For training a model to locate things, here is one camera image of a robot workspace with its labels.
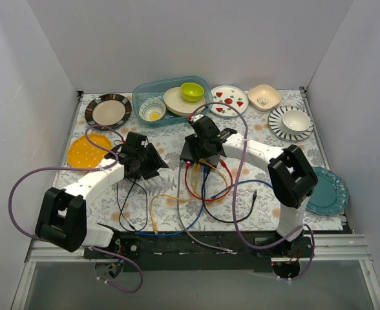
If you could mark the white plate red shapes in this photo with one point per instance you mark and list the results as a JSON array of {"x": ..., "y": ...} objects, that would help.
[{"x": 230, "y": 96}]

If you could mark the yellow dotted plate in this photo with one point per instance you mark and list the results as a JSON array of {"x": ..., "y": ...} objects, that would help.
[{"x": 84, "y": 155}]

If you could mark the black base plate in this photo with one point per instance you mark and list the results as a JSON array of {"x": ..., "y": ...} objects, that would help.
[{"x": 181, "y": 253}]

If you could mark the white bowl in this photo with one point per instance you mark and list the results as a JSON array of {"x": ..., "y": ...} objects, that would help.
[{"x": 296, "y": 121}]

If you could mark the aluminium frame rail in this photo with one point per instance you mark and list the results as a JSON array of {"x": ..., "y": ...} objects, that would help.
[{"x": 341, "y": 276}]

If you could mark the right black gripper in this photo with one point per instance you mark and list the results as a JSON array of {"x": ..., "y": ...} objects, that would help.
[{"x": 196, "y": 150}]

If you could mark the black network switch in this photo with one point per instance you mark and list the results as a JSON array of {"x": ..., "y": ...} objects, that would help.
[{"x": 193, "y": 152}]

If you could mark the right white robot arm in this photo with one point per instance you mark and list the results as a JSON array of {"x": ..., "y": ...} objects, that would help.
[{"x": 292, "y": 177}]

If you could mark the floral table mat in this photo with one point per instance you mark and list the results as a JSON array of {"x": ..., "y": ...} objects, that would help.
[{"x": 164, "y": 204}]

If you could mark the teal scalloped plate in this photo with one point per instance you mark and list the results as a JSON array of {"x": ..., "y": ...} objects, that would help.
[{"x": 330, "y": 196}]

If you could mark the lime green bowl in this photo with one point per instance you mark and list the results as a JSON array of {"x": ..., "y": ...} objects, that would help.
[{"x": 192, "y": 92}]

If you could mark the beige plate stack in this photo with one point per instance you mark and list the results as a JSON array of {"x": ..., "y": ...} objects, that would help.
[{"x": 176, "y": 103}]

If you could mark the blue striped plate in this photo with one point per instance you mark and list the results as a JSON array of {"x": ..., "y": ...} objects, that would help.
[{"x": 275, "y": 124}]

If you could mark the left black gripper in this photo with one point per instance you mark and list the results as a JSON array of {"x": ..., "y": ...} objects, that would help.
[{"x": 153, "y": 160}]

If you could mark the teal plastic basin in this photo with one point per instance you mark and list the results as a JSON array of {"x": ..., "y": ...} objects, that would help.
[{"x": 157, "y": 89}]

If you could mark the blue patterned small bowl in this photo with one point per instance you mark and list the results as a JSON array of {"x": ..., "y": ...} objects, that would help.
[{"x": 152, "y": 110}]

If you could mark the beige square panda bowl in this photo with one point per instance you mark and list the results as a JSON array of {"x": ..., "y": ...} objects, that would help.
[{"x": 264, "y": 97}]

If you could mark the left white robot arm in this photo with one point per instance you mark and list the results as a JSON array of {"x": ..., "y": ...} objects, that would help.
[{"x": 62, "y": 219}]

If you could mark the brown rimmed plate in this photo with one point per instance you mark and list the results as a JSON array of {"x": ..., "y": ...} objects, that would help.
[{"x": 108, "y": 111}]

